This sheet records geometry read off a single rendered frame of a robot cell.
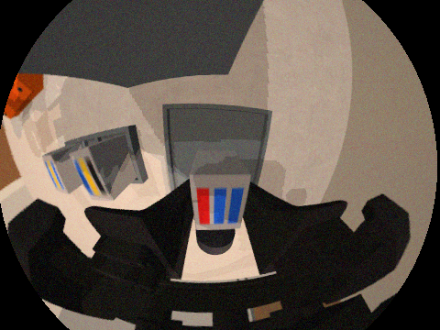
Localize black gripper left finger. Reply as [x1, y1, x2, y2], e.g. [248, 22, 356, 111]
[84, 179, 193, 280]

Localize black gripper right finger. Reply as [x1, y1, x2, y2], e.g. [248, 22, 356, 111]
[242, 182, 347, 275]

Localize beige flat panel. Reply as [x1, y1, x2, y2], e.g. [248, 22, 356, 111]
[320, 0, 437, 313]

